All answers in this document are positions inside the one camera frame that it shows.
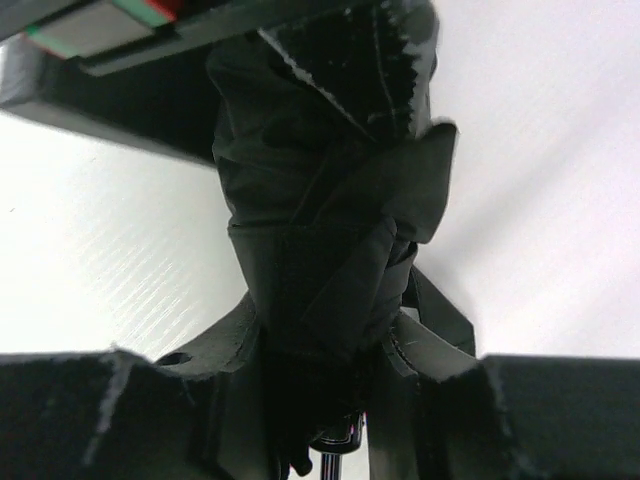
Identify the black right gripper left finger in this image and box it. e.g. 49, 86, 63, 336
1, 297, 279, 479

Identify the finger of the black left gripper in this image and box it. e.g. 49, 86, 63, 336
259, 1, 440, 143

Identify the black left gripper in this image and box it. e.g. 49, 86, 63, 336
1, 1, 280, 164

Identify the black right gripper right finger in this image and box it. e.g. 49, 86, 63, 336
367, 319, 639, 479

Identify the black folding umbrella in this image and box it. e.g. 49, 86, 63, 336
207, 31, 457, 475

